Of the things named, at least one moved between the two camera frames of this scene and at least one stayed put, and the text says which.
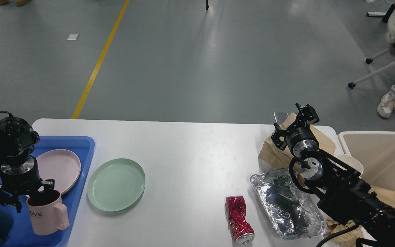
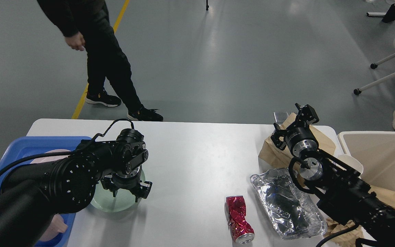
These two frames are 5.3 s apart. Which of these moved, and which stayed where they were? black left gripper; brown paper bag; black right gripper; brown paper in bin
Moved: black left gripper
Stayed: brown paper in bin; black right gripper; brown paper bag
